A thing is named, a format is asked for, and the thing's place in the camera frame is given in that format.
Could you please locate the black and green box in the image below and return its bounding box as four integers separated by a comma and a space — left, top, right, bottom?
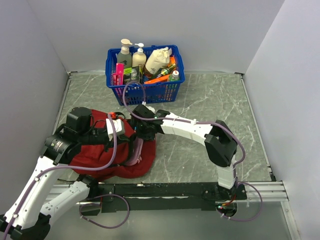
123, 66, 143, 85

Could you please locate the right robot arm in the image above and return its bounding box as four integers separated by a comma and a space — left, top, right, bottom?
130, 104, 238, 199

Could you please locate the pink box in basket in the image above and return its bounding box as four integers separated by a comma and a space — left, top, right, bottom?
112, 63, 125, 86

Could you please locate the red backpack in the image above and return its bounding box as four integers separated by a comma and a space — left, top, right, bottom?
70, 117, 156, 182

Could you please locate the aluminium rail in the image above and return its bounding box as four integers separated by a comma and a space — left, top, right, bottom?
55, 181, 287, 204

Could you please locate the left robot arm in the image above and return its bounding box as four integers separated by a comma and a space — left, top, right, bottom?
0, 107, 125, 240

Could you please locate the purple cable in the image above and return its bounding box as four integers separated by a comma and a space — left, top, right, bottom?
0, 113, 131, 238
122, 80, 264, 223

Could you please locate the green drink bottle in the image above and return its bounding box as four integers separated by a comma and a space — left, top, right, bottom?
167, 70, 180, 82

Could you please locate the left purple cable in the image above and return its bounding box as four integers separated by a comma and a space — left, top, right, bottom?
0, 113, 131, 238

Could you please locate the beige paper bag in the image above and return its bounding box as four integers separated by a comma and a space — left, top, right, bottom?
144, 47, 172, 77

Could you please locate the pink cartoon pencil case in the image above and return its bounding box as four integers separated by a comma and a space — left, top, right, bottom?
124, 138, 144, 166

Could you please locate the blue plastic basket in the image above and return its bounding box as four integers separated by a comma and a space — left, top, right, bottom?
105, 44, 186, 106

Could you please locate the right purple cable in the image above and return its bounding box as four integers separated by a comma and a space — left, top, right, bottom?
122, 80, 264, 223

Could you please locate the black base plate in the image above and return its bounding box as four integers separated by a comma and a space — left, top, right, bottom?
85, 182, 247, 213

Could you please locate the grey pump bottle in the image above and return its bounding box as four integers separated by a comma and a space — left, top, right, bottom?
117, 38, 133, 69

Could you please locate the orange package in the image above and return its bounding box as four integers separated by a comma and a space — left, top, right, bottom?
144, 56, 176, 84

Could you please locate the cream pump bottle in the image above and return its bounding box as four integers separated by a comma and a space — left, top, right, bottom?
132, 42, 147, 69

